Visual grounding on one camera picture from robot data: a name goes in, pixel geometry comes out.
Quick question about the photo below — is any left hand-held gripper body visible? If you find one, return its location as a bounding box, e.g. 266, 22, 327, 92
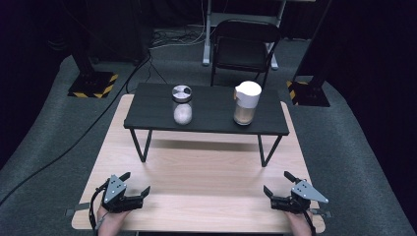
100, 174, 145, 213

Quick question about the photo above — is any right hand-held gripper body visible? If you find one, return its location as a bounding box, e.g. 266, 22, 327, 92
269, 181, 329, 215

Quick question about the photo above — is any glass jar white lid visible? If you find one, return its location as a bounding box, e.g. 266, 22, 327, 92
232, 81, 263, 127

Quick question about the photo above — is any glass shaker jar silver lid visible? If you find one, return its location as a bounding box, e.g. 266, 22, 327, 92
171, 85, 194, 126

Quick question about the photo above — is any black shelf with metal legs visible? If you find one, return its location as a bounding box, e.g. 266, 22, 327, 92
123, 82, 291, 168

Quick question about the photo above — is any person's right hand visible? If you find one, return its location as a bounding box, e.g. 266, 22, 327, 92
284, 209, 315, 236

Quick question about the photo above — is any person's left hand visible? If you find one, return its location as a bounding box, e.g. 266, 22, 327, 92
95, 206, 133, 236

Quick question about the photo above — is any black stand striped base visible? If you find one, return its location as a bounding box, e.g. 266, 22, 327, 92
285, 0, 332, 108
67, 0, 119, 99

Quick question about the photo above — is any black folding chair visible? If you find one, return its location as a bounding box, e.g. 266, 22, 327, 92
209, 19, 282, 90

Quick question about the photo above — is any right hand-held gripper cable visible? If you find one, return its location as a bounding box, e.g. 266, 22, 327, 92
304, 209, 319, 236

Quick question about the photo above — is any hand-held gripper cable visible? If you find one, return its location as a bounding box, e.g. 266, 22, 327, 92
89, 178, 111, 234
304, 209, 319, 236

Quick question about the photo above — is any left hand-held gripper cable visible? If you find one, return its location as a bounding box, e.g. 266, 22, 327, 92
89, 178, 111, 234

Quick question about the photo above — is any long black floor cable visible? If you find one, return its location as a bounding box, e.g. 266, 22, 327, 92
0, 52, 152, 207

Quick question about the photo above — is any bundle of floor cables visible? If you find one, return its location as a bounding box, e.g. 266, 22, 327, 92
149, 28, 210, 51

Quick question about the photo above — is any white desk frame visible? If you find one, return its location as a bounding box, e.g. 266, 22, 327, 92
202, 0, 288, 71

